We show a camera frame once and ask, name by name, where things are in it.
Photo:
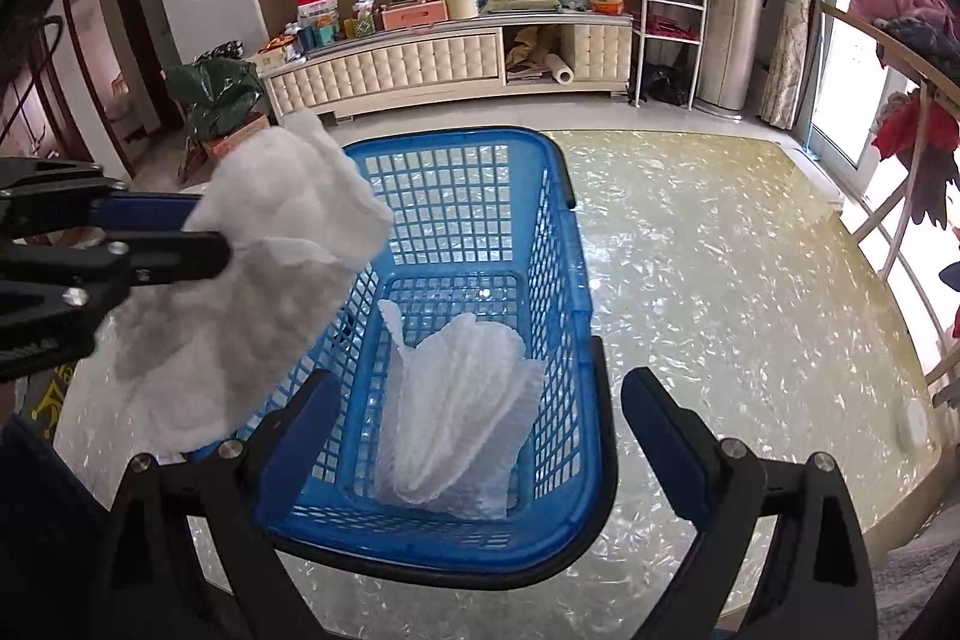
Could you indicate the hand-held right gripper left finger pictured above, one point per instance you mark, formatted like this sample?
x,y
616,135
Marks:
x,y
307,430

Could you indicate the white metal rack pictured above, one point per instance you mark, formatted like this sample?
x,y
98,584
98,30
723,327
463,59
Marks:
x,y
675,3

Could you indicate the red and white box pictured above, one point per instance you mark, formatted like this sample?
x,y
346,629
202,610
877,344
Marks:
x,y
317,9

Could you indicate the pink storage box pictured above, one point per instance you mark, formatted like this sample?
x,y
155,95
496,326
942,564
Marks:
x,y
412,15

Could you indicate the blue plastic basket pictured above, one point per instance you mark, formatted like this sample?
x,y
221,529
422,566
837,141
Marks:
x,y
465,183

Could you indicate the person's dark blue clothing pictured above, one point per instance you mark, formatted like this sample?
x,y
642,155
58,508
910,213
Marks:
x,y
45,520

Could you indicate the cream tufted cabinet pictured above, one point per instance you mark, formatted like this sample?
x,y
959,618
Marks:
x,y
420,63

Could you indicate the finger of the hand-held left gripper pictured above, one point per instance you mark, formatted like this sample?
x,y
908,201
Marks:
x,y
172,261
150,211

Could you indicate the red hanging garment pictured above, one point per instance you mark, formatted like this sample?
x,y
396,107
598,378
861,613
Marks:
x,y
911,130

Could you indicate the teal box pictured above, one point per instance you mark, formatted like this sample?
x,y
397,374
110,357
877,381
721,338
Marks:
x,y
326,35

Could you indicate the white paper roll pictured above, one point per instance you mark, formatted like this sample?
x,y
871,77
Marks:
x,y
559,70

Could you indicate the orange cardboard box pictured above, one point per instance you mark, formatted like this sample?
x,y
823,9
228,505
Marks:
x,y
232,144

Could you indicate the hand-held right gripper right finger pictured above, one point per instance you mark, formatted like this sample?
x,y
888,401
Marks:
x,y
660,430

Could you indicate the wooden clothes rack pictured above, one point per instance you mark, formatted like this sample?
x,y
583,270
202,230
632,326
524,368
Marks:
x,y
900,44

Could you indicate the white fluffy towel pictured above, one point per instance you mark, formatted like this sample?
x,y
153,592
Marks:
x,y
285,197

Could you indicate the black bag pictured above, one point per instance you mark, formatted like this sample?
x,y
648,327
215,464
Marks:
x,y
666,84

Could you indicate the cream cylinder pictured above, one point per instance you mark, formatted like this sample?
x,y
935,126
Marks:
x,y
461,0

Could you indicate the white textured cloth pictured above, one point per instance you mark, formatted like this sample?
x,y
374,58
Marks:
x,y
457,422

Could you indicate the green plastic bag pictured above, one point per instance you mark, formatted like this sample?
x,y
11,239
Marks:
x,y
217,93

